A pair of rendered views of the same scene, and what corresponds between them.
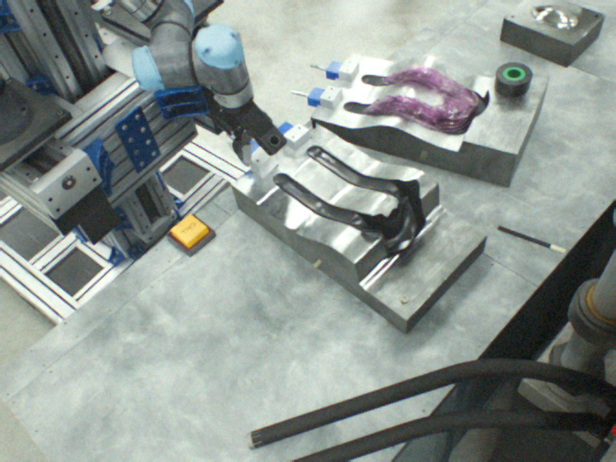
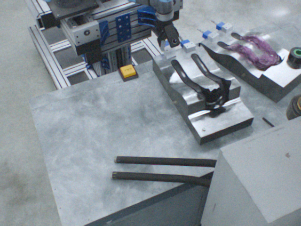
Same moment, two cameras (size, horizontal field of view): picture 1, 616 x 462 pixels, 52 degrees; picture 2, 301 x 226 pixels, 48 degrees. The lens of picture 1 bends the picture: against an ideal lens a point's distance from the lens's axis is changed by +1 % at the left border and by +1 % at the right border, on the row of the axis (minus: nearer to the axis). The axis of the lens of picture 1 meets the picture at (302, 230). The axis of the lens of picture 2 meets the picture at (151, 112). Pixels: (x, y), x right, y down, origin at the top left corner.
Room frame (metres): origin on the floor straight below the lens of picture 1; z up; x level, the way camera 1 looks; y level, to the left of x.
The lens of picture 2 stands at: (-0.25, -0.17, 2.01)
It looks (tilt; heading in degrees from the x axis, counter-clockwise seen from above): 52 degrees down; 15
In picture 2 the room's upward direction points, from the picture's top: 2 degrees counter-clockwise
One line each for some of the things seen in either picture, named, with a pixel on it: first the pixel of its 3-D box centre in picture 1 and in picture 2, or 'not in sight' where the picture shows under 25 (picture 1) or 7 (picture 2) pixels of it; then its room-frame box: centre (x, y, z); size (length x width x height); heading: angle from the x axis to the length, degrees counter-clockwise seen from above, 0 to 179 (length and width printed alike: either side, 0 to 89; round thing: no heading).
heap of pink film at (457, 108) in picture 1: (423, 94); (254, 48); (1.10, -0.34, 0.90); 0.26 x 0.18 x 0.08; 54
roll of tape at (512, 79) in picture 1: (512, 79); (297, 55); (1.06, -0.54, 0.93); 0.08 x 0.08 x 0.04
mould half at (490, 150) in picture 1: (424, 106); (254, 54); (1.11, -0.35, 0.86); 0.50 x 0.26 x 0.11; 54
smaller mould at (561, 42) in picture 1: (550, 27); not in sight; (1.32, -0.74, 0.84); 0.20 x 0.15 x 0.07; 37
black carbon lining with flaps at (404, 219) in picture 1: (349, 189); (201, 75); (0.84, -0.11, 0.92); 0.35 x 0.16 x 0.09; 37
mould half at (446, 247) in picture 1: (353, 210); (200, 85); (0.82, -0.11, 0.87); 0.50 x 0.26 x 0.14; 37
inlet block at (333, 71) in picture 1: (333, 70); (219, 26); (1.30, -0.16, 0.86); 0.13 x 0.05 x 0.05; 54
